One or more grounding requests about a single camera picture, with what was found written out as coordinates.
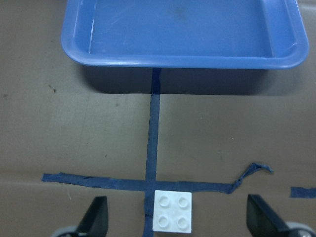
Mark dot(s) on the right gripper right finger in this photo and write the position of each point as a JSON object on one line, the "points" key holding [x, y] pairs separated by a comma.
{"points": [[262, 221]]}

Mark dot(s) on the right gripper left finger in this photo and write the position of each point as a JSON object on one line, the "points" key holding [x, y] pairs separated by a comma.
{"points": [[95, 221]]}

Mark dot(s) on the blue plastic tray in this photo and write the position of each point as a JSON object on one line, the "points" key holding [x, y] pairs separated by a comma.
{"points": [[211, 34]]}

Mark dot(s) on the white building block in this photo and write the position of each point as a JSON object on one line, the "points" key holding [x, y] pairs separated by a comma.
{"points": [[172, 212]]}

